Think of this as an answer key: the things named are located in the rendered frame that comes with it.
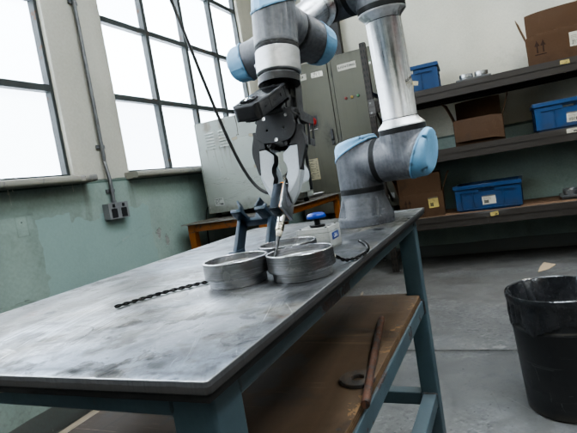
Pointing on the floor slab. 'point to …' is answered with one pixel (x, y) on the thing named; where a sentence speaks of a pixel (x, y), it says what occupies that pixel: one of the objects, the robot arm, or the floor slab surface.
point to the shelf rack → (544, 74)
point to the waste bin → (547, 342)
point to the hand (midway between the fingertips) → (282, 195)
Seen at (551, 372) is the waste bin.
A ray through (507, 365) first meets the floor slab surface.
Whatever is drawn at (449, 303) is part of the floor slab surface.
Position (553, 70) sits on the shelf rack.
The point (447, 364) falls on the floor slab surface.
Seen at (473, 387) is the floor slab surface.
